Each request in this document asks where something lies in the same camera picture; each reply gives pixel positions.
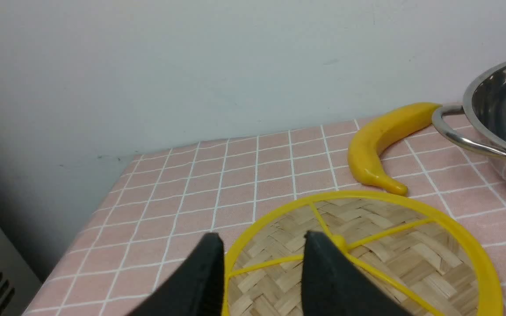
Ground stainless steel pot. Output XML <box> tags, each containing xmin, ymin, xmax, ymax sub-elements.
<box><xmin>432</xmin><ymin>62</ymin><xmax>506</xmax><ymax>182</ymax></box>

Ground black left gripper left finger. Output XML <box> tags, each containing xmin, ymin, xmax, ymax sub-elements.
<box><xmin>128</xmin><ymin>233</ymin><xmax>225</xmax><ymax>316</ymax></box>

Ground pink checkered tablecloth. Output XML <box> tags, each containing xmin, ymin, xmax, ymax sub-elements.
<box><xmin>22</xmin><ymin>119</ymin><xmax>506</xmax><ymax>316</ymax></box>

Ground yellow plastic banana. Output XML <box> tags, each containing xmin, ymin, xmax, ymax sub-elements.
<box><xmin>346</xmin><ymin>102</ymin><xmax>442</xmax><ymax>196</ymax></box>

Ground yellow woven steamer lid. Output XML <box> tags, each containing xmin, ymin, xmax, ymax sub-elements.
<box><xmin>222</xmin><ymin>190</ymin><xmax>504</xmax><ymax>316</ymax></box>

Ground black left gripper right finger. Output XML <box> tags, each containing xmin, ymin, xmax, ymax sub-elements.
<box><xmin>302</xmin><ymin>231</ymin><xmax>410</xmax><ymax>316</ymax></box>

